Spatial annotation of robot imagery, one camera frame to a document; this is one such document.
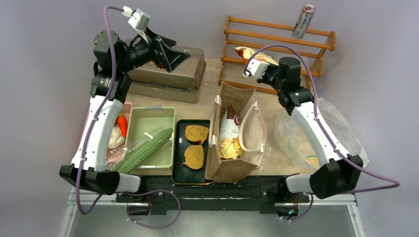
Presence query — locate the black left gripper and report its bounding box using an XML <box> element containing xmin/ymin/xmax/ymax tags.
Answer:
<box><xmin>118</xmin><ymin>26</ymin><xmax>189</xmax><ymax>73</ymax></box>

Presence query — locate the red cassava chips packet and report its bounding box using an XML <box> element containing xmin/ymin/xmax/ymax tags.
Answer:
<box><xmin>233</xmin><ymin>46</ymin><xmax>280</xmax><ymax>66</ymax></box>

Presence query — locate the brown paper bag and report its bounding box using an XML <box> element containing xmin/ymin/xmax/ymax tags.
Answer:
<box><xmin>205</xmin><ymin>83</ymin><xmax>267</xmax><ymax>183</ymax></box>

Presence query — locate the clear plastic grocery bag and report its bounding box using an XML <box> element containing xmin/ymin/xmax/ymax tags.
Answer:
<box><xmin>274</xmin><ymin>98</ymin><xmax>369</xmax><ymax>171</ymax></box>

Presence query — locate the snack packet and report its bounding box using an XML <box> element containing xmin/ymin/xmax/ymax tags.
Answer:
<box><xmin>218</xmin><ymin>105</ymin><xmax>243</xmax><ymax>160</ymax></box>

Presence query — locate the orange carrot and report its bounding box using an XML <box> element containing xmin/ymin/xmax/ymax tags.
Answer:
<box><xmin>117</xmin><ymin>112</ymin><xmax>128</xmax><ymax>137</ymax></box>

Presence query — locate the brown bread piece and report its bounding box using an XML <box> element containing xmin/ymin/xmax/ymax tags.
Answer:
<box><xmin>183</xmin><ymin>145</ymin><xmax>204</xmax><ymax>170</ymax></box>
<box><xmin>185</xmin><ymin>125</ymin><xmax>209</xmax><ymax>145</ymax></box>

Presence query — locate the white cauliflower piece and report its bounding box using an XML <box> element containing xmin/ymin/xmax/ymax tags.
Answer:
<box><xmin>108</xmin><ymin>126</ymin><xmax>125</xmax><ymax>149</ymax></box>

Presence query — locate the green bumpy cucumber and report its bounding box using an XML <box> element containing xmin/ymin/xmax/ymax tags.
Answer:
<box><xmin>112</xmin><ymin>128</ymin><xmax>173</xmax><ymax>174</ymax></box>

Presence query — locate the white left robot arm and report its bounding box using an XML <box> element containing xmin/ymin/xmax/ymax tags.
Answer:
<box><xmin>59</xmin><ymin>29</ymin><xmax>190</xmax><ymax>202</ymax></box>

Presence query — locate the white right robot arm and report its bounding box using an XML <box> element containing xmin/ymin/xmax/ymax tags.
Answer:
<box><xmin>247</xmin><ymin>57</ymin><xmax>363</xmax><ymax>201</ymax></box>

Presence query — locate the brown translucent storage box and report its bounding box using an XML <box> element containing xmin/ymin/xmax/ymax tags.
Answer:
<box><xmin>128</xmin><ymin>45</ymin><xmax>207</xmax><ymax>103</ymax></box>

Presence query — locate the silver drink can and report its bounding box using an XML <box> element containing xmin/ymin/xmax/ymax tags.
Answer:
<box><xmin>292</xmin><ymin>4</ymin><xmax>315</xmax><ymax>39</ymax></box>

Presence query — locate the orange wooden rack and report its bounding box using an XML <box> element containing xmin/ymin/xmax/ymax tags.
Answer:
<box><xmin>218</xmin><ymin>16</ymin><xmax>336</xmax><ymax>94</ymax></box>

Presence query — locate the green plastic basket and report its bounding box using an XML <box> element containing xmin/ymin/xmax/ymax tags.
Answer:
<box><xmin>126</xmin><ymin>107</ymin><xmax>175</xmax><ymax>169</ymax></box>

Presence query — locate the black tray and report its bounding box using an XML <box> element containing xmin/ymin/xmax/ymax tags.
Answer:
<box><xmin>171</xmin><ymin>119</ymin><xmax>211</xmax><ymax>185</ymax></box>

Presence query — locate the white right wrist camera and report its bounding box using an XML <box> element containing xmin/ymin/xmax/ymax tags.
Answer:
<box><xmin>243</xmin><ymin>58</ymin><xmax>270</xmax><ymax>79</ymax></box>

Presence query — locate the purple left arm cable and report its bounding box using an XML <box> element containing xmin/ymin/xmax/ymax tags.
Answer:
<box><xmin>75</xmin><ymin>5</ymin><xmax>126</xmax><ymax>216</ymax></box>

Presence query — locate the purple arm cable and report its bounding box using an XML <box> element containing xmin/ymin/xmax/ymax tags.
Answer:
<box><xmin>244</xmin><ymin>44</ymin><xmax>401</xmax><ymax>194</ymax></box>
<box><xmin>75</xmin><ymin>5</ymin><xmax>126</xmax><ymax>216</ymax></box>

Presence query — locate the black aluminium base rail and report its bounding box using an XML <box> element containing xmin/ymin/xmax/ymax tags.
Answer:
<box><xmin>67</xmin><ymin>175</ymin><xmax>367</xmax><ymax>237</ymax></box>

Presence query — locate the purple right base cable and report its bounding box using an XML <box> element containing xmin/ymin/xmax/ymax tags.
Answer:
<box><xmin>280</xmin><ymin>193</ymin><xmax>314</xmax><ymax>223</ymax></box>

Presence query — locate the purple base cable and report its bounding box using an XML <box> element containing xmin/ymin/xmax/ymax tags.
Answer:
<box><xmin>126</xmin><ymin>190</ymin><xmax>181</xmax><ymax>230</ymax></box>
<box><xmin>280</xmin><ymin>193</ymin><xmax>314</xmax><ymax>223</ymax></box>

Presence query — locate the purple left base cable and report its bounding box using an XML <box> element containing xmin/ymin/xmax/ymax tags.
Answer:
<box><xmin>126</xmin><ymin>190</ymin><xmax>181</xmax><ymax>230</ymax></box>

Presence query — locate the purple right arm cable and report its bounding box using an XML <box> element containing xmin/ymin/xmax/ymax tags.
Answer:
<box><xmin>244</xmin><ymin>44</ymin><xmax>401</xmax><ymax>194</ymax></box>

